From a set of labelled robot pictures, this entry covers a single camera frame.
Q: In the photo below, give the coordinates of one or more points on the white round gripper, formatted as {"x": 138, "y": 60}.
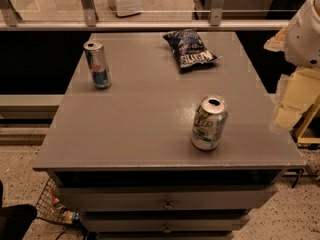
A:
{"x": 304, "y": 39}

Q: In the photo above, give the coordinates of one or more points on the green white 7up can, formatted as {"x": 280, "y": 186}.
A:
{"x": 210, "y": 118}

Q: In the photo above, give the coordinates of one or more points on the blue chip bag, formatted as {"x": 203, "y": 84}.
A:
{"x": 188, "y": 49}

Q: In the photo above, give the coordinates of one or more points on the silver blue Red Bull can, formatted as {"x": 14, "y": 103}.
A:
{"x": 95, "y": 55}

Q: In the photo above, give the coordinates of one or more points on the upper grey drawer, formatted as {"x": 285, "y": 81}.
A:
{"x": 231, "y": 197}

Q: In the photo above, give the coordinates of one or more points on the grey drawer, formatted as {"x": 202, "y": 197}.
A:
{"x": 231, "y": 197}
{"x": 167, "y": 222}

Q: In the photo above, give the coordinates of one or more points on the grey drawer cabinet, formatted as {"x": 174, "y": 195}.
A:
{"x": 138, "y": 132}

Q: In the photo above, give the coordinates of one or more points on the lower grey drawer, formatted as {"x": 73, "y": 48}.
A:
{"x": 167, "y": 222}

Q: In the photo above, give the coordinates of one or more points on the metal glass railing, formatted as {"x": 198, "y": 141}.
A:
{"x": 154, "y": 15}

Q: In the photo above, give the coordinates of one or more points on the black chair corner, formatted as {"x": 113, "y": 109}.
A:
{"x": 15, "y": 220}

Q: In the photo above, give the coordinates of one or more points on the yellow wooden frame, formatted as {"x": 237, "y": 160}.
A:
{"x": 303, "y": 132}

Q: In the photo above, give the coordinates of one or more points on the wire mesh basket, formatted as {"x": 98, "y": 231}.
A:
{"x": 50, "y": 209}

